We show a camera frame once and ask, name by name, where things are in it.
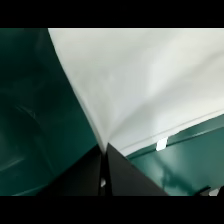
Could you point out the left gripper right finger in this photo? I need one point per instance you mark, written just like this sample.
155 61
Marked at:
131 178

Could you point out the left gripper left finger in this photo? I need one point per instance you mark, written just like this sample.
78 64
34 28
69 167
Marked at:
81 176

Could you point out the white shirt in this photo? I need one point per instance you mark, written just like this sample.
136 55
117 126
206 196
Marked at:
140 80

